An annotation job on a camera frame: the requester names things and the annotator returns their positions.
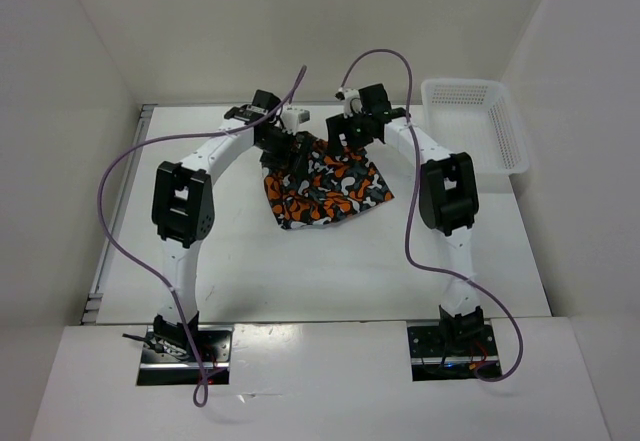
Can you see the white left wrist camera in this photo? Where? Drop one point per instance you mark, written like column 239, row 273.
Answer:
column 292, row 117

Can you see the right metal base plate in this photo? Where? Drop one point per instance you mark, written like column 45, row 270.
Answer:
column 432, row 359

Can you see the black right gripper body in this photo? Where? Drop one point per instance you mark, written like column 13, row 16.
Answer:
column 358, row 135

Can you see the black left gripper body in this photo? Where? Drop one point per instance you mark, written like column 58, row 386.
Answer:
column 276, row 149

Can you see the metal base plate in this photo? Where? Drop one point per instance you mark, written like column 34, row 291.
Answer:
column 161, row 364
column 432, row 359

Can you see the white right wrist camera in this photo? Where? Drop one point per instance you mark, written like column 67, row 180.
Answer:
column 351, row 101

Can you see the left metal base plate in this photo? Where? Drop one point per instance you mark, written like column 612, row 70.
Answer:
column 161, row 364

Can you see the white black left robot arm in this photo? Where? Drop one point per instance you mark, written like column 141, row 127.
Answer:
column 183, row 205

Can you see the white perforated plastic basket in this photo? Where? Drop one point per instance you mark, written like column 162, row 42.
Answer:
column 478, row 117

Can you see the orange camouflage shorts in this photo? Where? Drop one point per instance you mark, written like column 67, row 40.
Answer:
column 306, row 186

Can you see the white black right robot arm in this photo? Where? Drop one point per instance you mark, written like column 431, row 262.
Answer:
column 445, row 196

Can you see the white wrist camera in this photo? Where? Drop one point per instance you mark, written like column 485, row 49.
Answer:
column 292, row 117
column 351, row 101

